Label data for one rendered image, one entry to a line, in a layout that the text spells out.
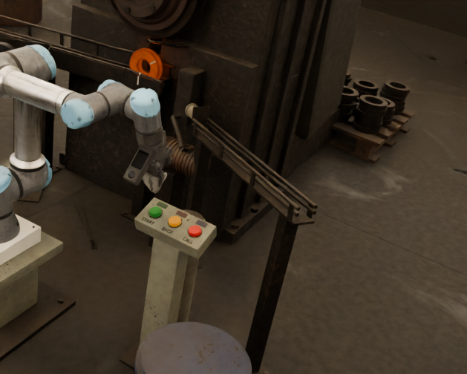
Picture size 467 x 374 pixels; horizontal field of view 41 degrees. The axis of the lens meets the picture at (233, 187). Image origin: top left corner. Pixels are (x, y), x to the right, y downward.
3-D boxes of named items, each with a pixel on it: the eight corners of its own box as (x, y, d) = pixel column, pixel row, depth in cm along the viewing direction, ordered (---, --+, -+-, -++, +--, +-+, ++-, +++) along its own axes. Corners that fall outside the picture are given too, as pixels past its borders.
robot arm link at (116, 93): (86, 84, 168) (115, 99, 164) (116, 74, 177) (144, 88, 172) (85, 110, 173) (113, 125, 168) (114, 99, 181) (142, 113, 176)
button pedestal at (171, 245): (140, 332, 235) (159, 194, 204) (193, 363, 226) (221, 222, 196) (113, 357, 222) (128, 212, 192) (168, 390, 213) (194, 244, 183)
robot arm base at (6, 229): (-6, 250, 207) (-8, 225, 201) (-37, 231, 212) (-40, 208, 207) (29, 229, 218) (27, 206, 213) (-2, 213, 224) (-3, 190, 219)
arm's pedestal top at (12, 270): (-6, 294, 202) (-6, 285, 200) (-74, 254, 213) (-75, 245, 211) (63, 251, 227) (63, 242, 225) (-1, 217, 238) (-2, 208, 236)
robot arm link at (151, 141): (151, 139, 170) (127, 129, 173) (153, 151, 173) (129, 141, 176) (167, 123, 174) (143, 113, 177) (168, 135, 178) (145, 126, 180)
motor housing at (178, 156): (157, 232, 293) (171, 130, 267) (196, 251, 285) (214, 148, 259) (140, 244, 283) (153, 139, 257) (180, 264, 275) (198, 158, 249)
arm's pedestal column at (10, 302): (-5, 365, 210) (-7, 306, 197) (-86, 313, 224) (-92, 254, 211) (76, 304, 242) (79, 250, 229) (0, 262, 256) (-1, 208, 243)
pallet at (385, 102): (218, 102, 447) (229, 42, 426) (271, 78, 511) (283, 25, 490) (373, 164, 402) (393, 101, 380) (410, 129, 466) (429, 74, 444)
